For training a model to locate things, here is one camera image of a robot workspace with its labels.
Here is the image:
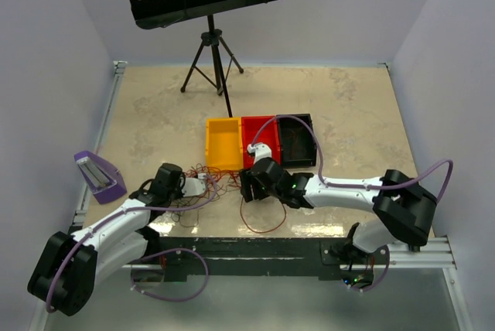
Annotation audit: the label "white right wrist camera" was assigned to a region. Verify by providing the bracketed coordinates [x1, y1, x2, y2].
[247, 142, 280, 164]

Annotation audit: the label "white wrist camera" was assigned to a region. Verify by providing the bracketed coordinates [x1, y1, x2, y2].
[182, 173, 208, 197]
[247, 142, 280, 164]

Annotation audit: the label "red plastic bin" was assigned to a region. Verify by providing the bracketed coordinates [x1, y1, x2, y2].
[241, 115, 281, 169]

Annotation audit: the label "black plastic bin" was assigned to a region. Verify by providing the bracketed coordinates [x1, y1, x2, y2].
[277, 114, 317, 169]

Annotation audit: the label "purple metronome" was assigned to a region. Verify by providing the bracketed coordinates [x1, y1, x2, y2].
[74, 151, 127, 205]

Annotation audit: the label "red cable tangle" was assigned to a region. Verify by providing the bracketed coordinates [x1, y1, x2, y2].
[182, 163, 288, 234]

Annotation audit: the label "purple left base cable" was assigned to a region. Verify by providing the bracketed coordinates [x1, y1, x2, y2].
[130, 248, 210, 302]

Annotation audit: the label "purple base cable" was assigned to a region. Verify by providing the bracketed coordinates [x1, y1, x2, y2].
[130, 248, 210, 302]
[347, 245, 390, 293]

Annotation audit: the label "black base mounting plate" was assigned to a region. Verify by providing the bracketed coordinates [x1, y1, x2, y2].
[127, 236, 390, 282]

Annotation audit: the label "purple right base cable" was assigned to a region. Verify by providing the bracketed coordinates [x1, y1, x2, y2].
[347, 245, 390, 293]

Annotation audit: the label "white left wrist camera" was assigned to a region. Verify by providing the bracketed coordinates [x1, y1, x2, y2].
[182, 173, 208, 197]

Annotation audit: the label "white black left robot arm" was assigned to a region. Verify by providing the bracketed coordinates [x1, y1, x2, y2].
[27, 163, 185, 316]

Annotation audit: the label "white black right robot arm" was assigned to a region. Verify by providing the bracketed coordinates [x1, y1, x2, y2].
[241, 158, 437, 264]

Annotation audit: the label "aluminium front rail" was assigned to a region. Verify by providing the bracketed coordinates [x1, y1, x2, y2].
[46, 235, 459, 270]

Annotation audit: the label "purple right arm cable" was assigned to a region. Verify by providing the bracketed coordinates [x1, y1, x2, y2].
[251, 114, 454, 203]

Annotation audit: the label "yellow plastic bin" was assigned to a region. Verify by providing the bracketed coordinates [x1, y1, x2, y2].
[205, 118, 244, 171]

